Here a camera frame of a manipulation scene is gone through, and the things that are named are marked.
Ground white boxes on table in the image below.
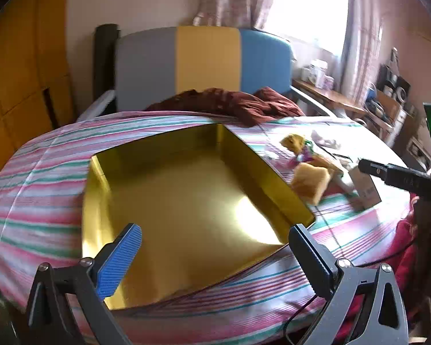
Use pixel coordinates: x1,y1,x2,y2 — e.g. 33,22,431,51
301,59,335,90

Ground brown blanket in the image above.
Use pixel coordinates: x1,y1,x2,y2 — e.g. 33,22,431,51
144,87,306,127

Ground grey yellow blue headboard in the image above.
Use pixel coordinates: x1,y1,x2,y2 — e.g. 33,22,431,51
114,25,296,112

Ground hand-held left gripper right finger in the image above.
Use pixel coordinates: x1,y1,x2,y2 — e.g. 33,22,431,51
288,224,411,345

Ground gold tin box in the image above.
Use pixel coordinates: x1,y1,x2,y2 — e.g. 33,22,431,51
81,123,316,310

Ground white bed rail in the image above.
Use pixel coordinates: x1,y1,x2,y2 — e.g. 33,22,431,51
75,89,117,122

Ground cardboard box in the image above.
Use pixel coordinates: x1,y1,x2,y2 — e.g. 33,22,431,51
375,90,403,130

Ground window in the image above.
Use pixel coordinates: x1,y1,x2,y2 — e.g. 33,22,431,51
262,0,350,55

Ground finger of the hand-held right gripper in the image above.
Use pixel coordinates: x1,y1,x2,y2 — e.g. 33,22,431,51
358,158,431,192

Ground pink blanket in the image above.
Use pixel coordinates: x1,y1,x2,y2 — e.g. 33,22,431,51
393,192,431,297

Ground cream carton box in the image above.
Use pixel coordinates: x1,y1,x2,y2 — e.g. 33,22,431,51
348,165,382,210

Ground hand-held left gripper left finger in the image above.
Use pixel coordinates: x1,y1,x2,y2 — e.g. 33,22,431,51
25,223,143,345

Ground patterned curtain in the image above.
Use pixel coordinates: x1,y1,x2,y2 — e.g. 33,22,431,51
192,0,383,103

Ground wooden wardrobe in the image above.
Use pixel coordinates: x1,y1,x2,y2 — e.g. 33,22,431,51
0,0,77,191

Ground wooden side table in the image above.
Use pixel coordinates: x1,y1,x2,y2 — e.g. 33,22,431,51
294,78,367,114

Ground black post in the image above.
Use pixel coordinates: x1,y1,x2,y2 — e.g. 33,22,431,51
94,24,121,98

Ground grey bed rail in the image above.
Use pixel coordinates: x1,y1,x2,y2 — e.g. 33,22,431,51
289,84,345,117

